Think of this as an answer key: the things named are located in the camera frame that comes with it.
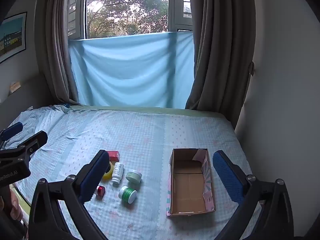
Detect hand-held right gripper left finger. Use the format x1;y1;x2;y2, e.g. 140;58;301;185
28;150;110;240

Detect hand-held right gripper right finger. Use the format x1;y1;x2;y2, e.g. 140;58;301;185
213;151;294;240

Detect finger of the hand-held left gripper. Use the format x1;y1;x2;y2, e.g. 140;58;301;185
14;131;48;161
0;122;24;143

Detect yellow tape roll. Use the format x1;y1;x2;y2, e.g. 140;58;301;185
101;160;116;181

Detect white plastic bottle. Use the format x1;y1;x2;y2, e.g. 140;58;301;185
111;162;125;184

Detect cardboard box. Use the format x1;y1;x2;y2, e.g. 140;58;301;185
166;148;216;217

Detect person's left hand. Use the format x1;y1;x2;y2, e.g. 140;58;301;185
0;185;23;222

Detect small red box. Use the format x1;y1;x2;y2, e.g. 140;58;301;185
107;150;121;162

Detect light green jar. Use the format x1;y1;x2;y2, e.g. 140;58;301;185
125;170;142;183

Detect white jar green lid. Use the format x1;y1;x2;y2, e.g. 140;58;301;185
118;185;137;205

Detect green mattress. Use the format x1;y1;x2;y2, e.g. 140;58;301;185
70;105;225;118

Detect grey-brown curtain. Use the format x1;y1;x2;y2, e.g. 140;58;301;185
185;0;257;130
35;0;80;105

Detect light blue window cloth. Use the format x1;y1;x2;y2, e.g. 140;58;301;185
68;31;195;109

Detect tree outside window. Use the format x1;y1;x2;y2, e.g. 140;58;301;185
86;0;170;39

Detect small wall sign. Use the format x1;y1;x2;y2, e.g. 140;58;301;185
9;81;21;94

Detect wall poster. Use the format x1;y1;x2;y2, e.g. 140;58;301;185
0;12;27;64

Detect window frame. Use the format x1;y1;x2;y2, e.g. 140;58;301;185
67;0;193;40

